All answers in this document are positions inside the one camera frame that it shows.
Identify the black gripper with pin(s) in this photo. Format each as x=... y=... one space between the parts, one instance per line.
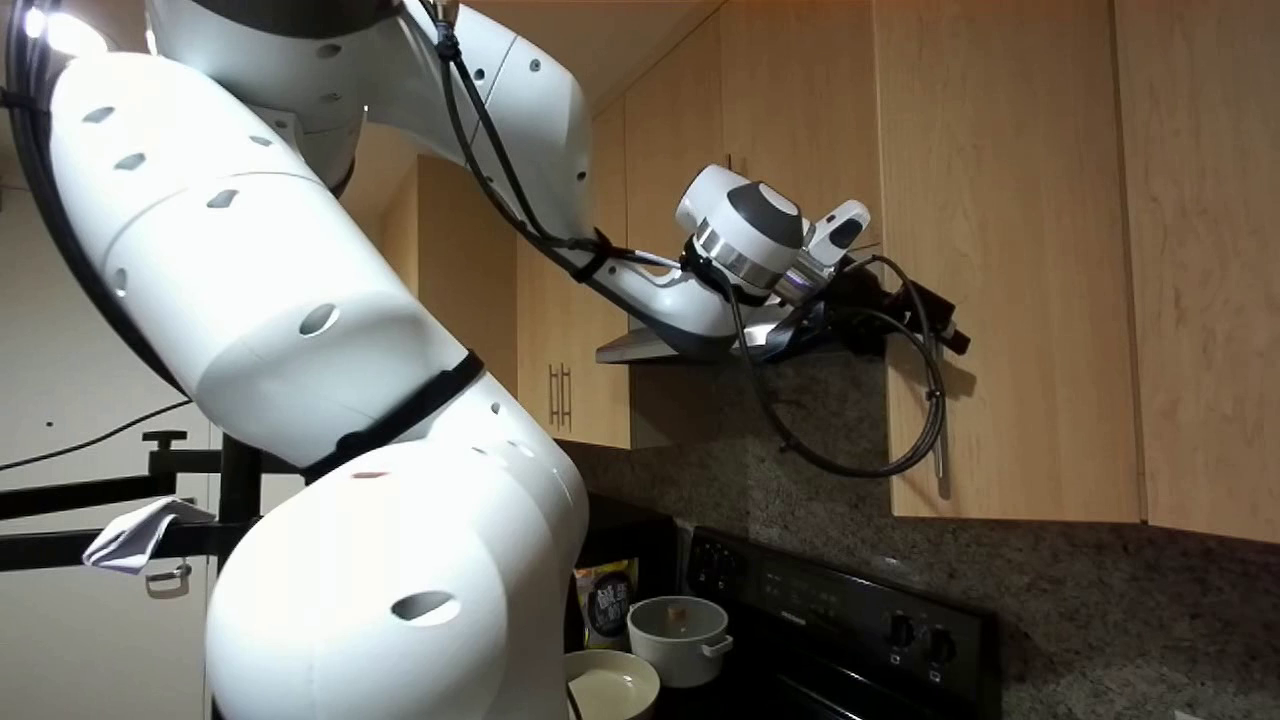
x=867 y=317

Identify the light wood cabinet door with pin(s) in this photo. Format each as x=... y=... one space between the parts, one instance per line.
x=1002 y=190

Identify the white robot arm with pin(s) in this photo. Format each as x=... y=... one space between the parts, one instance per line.
x=194 y=190

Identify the stainless range hood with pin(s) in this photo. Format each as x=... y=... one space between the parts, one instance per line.
x=654 y=344

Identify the black stove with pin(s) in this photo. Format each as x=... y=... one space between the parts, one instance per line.
x=812 y=641

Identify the wood cabinet right door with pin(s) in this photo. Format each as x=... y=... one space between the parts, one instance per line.
x=1200 y=164

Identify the white ceramic pot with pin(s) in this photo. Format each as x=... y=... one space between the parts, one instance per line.
x=682 y=636

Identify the white plate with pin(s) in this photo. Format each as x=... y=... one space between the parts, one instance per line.
x=610 y=684

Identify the black tripod stand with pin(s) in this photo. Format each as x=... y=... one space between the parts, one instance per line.
x=227 y=481

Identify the white crumpled cloth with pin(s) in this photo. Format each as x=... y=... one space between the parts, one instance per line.
x=132 y=536

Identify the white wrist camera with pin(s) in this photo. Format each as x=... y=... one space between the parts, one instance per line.
x=837 y=228

